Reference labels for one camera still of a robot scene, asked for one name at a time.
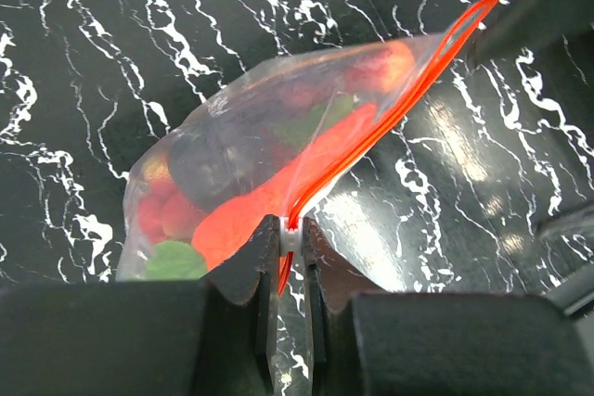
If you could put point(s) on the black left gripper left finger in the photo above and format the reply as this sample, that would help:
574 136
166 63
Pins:
238 341

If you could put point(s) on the green fake lettuce leaf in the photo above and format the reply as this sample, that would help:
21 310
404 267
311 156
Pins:
215 179

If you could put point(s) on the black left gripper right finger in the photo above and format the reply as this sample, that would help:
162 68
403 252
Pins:
330 281

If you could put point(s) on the clear zip top bag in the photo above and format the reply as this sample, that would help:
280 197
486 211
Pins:
278 150

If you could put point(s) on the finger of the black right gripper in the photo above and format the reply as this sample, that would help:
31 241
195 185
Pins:
576 221
529 23

